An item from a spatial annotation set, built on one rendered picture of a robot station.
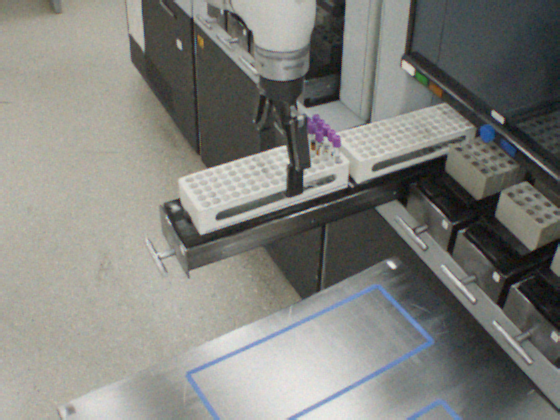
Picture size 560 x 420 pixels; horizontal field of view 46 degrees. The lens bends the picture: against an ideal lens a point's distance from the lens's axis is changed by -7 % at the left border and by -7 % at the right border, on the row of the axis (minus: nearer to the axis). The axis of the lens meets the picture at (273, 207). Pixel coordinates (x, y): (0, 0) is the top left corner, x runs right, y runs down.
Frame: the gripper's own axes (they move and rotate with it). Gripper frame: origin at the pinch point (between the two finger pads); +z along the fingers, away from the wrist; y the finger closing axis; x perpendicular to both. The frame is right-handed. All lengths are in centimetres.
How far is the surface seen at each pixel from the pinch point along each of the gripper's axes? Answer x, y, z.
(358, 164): 13.8, 4.6, 0.7
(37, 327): -51, -63, 86
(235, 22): 24, -72, 6
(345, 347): -8.9, 37.5, 4.3
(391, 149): 22.0, 3.7, 0.4
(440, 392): -1, 51, 4
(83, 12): 23, -280, 85
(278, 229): -3.9, 6.7, 7.7
